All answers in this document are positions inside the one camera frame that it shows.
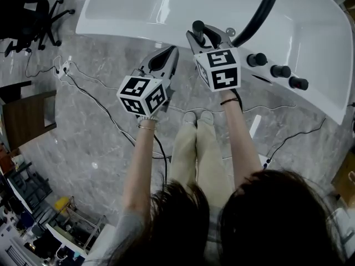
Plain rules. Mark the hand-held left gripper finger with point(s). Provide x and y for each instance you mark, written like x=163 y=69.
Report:
x=174 y=62
x=146 y=61

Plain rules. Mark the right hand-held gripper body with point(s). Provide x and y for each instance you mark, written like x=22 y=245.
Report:
x=222 y=73

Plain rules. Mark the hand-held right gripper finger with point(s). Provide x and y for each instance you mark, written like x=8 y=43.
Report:
x=224 y=39
x=194 y=46

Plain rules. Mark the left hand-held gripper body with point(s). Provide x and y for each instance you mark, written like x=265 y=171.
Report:
x=136 y=86

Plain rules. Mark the white bathtub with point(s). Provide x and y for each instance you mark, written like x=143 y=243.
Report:
x=124 y=10

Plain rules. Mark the person's right forearm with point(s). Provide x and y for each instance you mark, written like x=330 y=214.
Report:
x=241 y=137

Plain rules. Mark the person's left forearm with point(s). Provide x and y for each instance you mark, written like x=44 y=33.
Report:
x=138 y=162

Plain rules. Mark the chrome overflow cap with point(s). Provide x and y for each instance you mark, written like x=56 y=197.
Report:
x=230 y=31

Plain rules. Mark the white knitted glove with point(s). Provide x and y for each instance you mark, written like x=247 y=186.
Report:
x=147 y=119

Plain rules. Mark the black faucet knob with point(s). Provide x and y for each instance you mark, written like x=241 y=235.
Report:
x=258 y=60
x=281 y=71
x=299 y=83

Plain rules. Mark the person's right white shoe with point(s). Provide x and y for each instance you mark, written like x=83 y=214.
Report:
x=206 y=115

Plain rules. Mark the person's white shoe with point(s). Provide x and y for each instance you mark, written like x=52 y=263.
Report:
x=189 y=118
x=206 y=115

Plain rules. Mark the person's left white shoe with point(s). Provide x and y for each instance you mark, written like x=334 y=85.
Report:
x=189 y=118

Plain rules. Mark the white power strip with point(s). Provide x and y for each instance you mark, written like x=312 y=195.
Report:
x=265 y=163
x=64 y=68

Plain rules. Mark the beige trousers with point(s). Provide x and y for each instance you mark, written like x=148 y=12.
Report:
x=188 y=159

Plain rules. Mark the dark wooden side table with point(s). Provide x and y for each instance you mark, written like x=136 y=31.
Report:
x=25 y=115

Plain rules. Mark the black office chair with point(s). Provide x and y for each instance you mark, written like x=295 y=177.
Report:
x=27 y=15

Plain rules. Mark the yellow container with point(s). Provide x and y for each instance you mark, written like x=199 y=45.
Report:
x=61 y=204

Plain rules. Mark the cardboard box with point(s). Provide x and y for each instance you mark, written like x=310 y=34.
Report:
x=346 y=170

